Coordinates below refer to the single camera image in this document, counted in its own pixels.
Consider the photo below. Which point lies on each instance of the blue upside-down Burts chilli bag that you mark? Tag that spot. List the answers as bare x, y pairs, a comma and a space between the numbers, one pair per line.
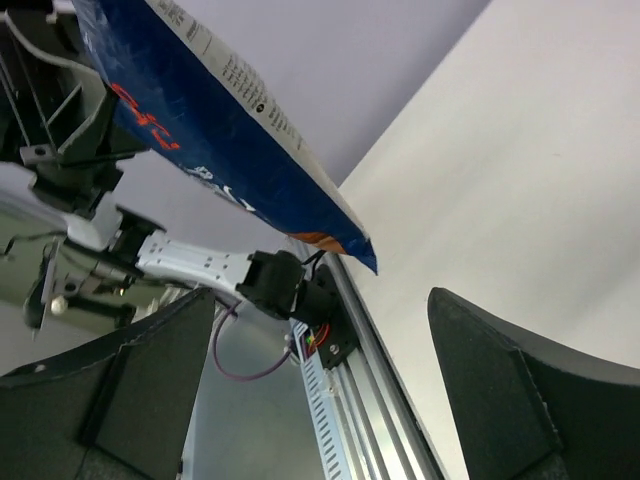
190, 97

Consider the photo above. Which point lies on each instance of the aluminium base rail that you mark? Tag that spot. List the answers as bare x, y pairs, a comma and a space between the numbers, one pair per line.
363, 423

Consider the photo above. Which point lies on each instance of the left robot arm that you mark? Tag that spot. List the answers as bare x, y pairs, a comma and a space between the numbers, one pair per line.
53, 261

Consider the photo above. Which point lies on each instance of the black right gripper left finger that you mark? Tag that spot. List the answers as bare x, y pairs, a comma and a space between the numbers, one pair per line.
117, 407

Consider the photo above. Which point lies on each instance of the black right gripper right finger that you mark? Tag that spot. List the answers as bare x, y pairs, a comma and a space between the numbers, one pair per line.
527, 407

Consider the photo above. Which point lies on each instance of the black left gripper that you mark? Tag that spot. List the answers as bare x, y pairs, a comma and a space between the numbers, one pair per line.
58, 117

